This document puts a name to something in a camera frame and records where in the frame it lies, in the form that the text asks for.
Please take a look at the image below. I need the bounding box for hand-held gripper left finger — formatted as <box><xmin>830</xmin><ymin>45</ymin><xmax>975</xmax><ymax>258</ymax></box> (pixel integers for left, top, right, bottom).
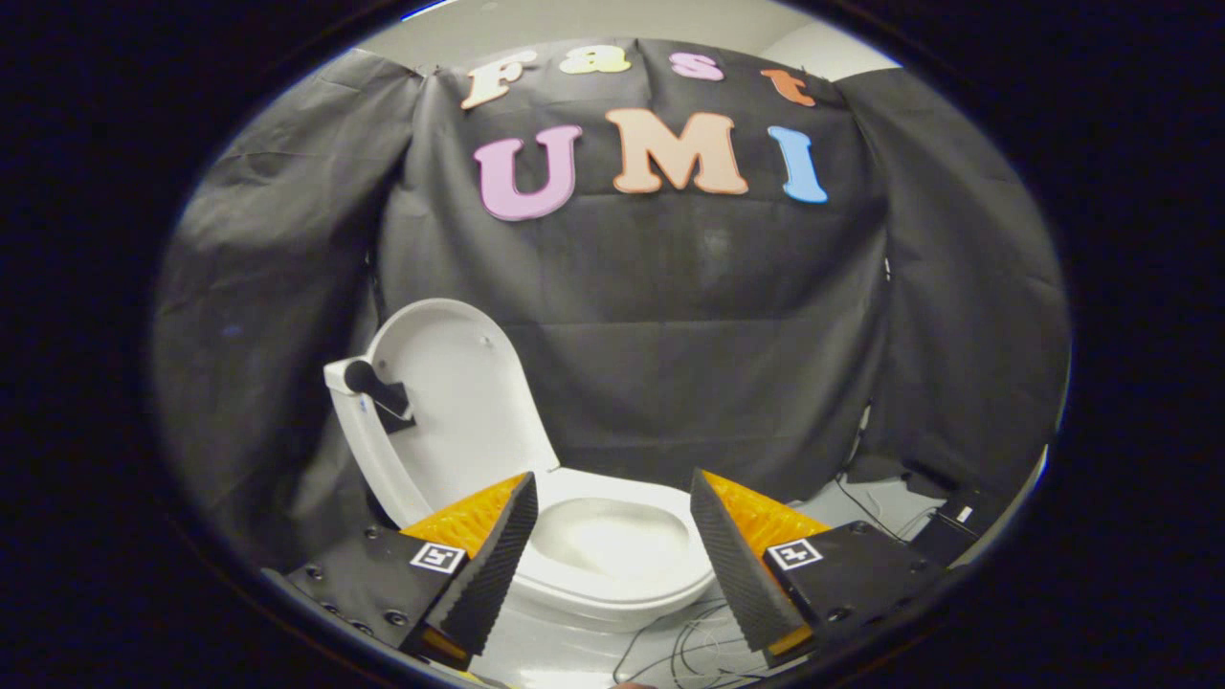
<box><xmin>263</xmin><ymin>471</ymin><xmax>539</xmax><ymax>671</ymax></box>

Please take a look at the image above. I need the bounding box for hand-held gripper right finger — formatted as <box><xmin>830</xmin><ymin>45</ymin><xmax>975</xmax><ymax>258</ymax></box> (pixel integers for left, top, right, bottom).
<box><xmin>689</xmin><ymin>469</ymin><xmax>950</xmax><ymax>669</ymax></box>

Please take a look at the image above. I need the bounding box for black lid lifter handle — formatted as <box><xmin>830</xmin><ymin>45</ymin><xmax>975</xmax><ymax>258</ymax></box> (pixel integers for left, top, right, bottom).
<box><xmin>345</xmin><ymin>360</ymin><xmax>417</xmax><ymax>433</ymax></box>

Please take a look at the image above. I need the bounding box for white toilet seat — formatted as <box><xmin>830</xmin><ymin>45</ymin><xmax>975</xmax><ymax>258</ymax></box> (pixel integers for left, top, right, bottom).
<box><xmin>517</xmin><ymin>467</ymin><xmax>719</xmax><ymax>618</ymax></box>

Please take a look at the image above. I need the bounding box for black box device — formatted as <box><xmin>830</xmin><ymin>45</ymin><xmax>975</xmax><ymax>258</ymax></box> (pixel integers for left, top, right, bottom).
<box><xmin>909</xmin><ymin>488</ymin><xmax>1006</xmax><ymax>566</ymax></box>

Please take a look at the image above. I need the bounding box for black backdrop cloth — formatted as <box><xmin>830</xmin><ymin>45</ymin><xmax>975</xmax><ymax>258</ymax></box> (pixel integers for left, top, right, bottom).
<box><xmin>153</xmin><ymin>38</ymin><xmax>1071</xmax><ymax>566</ymax></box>

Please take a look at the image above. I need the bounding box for tangle of thin cables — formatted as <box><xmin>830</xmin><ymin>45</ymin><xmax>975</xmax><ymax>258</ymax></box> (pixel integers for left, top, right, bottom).
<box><xmin>612</xmin><ymin>474</ymin><xmax>944</xmax><ymax>689</ymax></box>

